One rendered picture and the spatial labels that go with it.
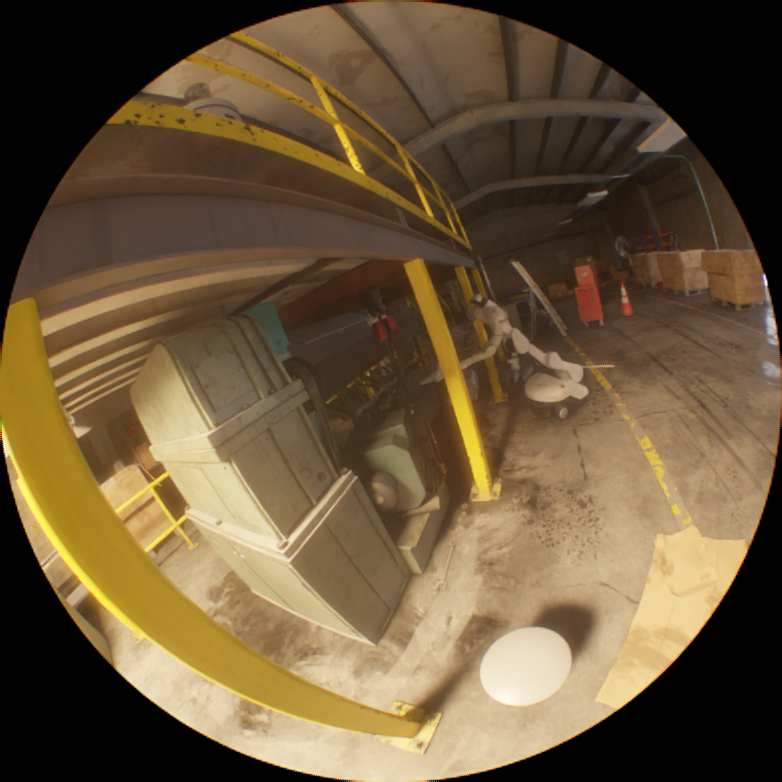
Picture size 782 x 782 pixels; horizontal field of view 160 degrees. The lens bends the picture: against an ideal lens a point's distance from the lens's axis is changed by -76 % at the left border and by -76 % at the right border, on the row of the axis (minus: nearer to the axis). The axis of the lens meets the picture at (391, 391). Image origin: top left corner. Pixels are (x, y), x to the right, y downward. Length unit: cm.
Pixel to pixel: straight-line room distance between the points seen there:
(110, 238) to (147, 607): 57
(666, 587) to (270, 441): 193
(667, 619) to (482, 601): 99
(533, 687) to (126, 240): 147
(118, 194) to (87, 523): 54
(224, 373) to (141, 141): 78
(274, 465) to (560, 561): 151
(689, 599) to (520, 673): 95
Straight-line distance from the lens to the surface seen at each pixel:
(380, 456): 146
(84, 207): 63
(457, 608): 165
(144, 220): 63
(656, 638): 159
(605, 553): 176
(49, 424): 43
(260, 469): 105
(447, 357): 167
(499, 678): 110
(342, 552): 130
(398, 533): 172
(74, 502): 43
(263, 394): 107
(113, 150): 78
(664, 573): 172
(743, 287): 688
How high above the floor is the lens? 145
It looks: 15 degrees down
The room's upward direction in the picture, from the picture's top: 21 degrees counter-clockwise
